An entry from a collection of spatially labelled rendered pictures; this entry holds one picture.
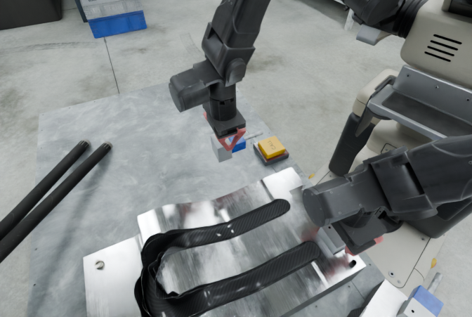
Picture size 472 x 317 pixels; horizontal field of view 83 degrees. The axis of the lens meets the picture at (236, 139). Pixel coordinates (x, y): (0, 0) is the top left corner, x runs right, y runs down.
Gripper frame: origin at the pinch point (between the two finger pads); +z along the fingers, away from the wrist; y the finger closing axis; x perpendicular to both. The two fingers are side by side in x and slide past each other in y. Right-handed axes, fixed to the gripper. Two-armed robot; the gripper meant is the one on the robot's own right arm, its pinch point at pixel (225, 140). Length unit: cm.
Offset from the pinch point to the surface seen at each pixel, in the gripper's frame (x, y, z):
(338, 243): 10.0, 31.0, 3.2
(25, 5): -104, -357, 73
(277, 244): 0.2, 25.4, 6.2
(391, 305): 14.5, 43.1, 9.4
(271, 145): 15.1, -1.9, 11.5
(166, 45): 28, -240, 97
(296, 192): 11.6, 15.8, 8.4
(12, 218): -50, -4, 7
